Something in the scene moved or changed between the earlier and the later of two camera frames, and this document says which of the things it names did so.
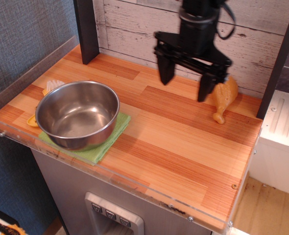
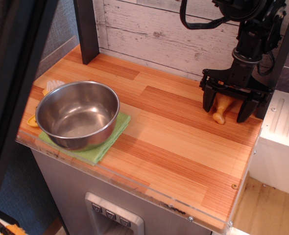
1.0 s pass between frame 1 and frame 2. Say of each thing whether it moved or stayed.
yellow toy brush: stayed
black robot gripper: moved
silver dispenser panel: stayed
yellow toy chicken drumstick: stayed
